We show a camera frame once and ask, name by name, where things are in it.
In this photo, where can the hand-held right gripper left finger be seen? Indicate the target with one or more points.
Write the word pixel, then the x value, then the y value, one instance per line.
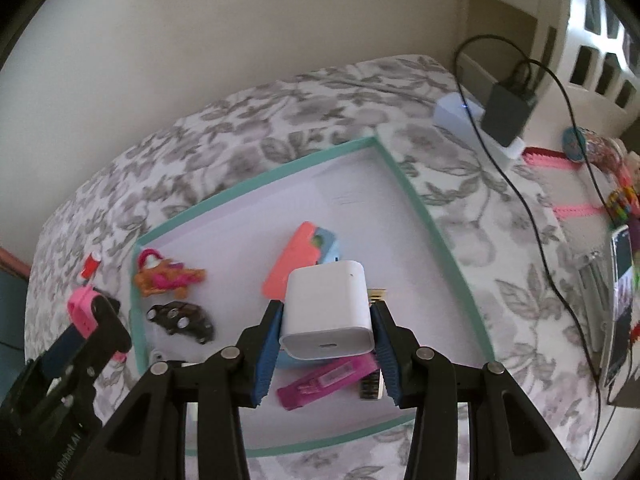
pixel 267 360

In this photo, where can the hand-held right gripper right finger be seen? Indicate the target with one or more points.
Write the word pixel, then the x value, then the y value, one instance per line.
pixel 387 360

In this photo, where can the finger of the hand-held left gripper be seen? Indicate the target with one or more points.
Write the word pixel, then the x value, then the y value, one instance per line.
pixel 112 332
pixel 62 352

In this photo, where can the gold black patterned lighter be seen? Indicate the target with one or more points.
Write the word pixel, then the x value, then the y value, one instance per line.
pixel 371 387

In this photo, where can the pink toy car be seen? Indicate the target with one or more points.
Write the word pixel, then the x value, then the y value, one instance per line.
pixel 82 310

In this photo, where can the pink lighter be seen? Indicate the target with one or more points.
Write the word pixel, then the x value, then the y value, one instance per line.
pixel 325 380

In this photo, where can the black toy car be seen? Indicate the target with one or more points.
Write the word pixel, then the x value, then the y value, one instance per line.
pixel 182 322

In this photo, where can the toy dog figure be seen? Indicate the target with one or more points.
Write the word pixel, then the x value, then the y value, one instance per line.
pixel 167 277

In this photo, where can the white charger cube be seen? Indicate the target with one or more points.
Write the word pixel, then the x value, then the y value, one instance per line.
pixel 327 310

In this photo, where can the coral blue puzzle piece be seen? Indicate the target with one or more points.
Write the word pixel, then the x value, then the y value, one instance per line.
pixel 292 260

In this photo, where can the teal box lid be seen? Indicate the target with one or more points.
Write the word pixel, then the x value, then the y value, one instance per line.
pixel 250 220

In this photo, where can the coral blue puzzle cube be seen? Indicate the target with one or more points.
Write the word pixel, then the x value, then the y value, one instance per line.
pixel 287 361

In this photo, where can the red white small toy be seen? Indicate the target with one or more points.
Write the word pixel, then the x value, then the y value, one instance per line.
pixel 91 265

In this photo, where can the floral bedspread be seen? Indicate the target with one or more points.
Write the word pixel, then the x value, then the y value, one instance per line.
pixel 450 195

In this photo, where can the clear plastic stand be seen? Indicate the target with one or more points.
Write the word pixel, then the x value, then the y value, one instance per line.
pixel 595 280

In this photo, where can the smartphone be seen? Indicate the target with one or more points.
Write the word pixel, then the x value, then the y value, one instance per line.
pixel 622 300

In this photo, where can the cloth with pink lace trim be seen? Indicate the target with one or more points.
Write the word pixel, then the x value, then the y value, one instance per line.
pixel 555 180

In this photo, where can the white power strip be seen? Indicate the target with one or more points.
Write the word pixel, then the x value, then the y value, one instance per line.
pixel 455 115

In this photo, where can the colourful small toys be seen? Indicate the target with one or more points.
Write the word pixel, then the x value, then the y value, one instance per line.
pixel 625 202

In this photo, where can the colourful tube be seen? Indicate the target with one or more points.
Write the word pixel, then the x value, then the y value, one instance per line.
pixel 592 147

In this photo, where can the white furniture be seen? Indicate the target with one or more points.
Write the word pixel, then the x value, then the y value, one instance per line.
pixel 555 15

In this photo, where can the pink bed frame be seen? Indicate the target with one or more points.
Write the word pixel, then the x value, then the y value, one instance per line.
pixel 11 262

